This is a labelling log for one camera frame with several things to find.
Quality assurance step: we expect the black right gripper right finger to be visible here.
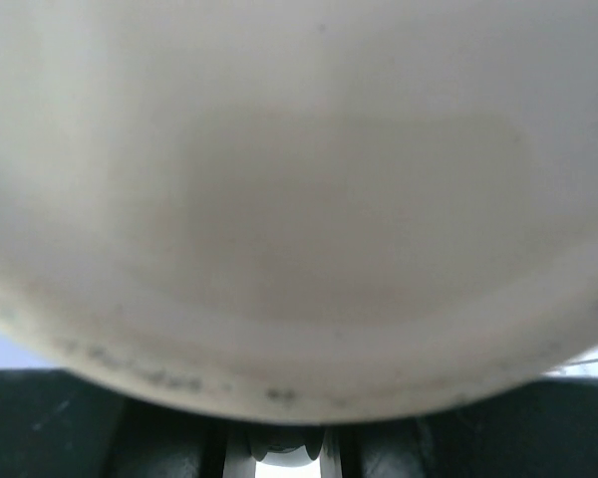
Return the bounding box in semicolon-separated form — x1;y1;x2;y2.
348;378;598;478

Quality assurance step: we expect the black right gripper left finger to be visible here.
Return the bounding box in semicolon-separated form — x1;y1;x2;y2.
0;369;214;477

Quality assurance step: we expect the beige tall patterned mug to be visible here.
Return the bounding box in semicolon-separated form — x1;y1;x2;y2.
0;1;598;423

